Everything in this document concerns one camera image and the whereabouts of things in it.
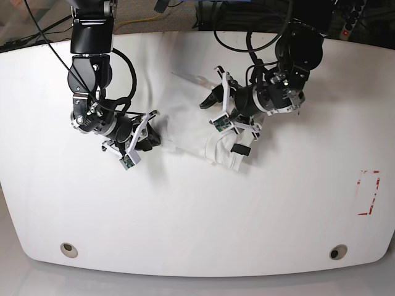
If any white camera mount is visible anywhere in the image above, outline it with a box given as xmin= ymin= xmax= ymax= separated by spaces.
xmin=210 ymin=65 xmax=262 ymax=141
xmin=101 ymin=110 xmax=159 ymax=170

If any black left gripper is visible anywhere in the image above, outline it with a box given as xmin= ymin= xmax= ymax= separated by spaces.
xmin=199 ymin=69 xmax=306 ymax=156

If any red tape rectangle marker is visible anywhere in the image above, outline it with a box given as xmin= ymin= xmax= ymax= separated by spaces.
xmin=353 ymin=170 xmax=380 ymax=216

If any white printed T-shirt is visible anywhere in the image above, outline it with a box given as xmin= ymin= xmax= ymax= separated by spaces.
xmin=154 ymin=73 xmax=254 ymax=171

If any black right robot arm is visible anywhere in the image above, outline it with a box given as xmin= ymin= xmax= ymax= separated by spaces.
xmin=68 ymin=1 xmax=160 ymax=154

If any black power strip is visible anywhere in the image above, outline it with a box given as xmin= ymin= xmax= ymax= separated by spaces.
xmin=339 ymin=0 xmax=367 ymax=41

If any table grommet hole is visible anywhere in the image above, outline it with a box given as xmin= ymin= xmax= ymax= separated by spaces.
xmin=60 ymin=243 xmax=78 ymax=258
xmin=329 ymin=244 xmax=347 ymax=260

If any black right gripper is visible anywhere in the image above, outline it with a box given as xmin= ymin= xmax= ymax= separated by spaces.
xmin=70 ymin=92 xmax=161 ymax=151

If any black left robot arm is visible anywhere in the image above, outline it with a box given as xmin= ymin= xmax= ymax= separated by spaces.
xmin=199 ymin=22 xmax=323 ymax=141

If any right table grommet hole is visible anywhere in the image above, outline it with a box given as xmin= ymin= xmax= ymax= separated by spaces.
xmin=329 ymin=244 xmax=347 ymax=260

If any yellow cable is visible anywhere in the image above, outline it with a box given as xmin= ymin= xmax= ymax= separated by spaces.
xmin=114 ymin=10 xmax=177 ymax=31

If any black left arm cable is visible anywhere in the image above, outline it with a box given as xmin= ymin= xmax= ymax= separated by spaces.
xmin=213 ymin=0 xmax=297 ymax=90

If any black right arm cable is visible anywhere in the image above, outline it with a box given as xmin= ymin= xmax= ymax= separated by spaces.
xmin=23 ymin=0 xmax=138 ymax=117

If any left table grommet hole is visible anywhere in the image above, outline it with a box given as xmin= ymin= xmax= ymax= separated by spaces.
xmin=60 ymin=243 xmax=78 ymax=258

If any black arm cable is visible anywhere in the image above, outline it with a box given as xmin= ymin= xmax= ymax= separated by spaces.
xmin=23 ymin=0 xmax=138 ymax=117
xmin=213 ymin=0 xmax=297 ymax=90

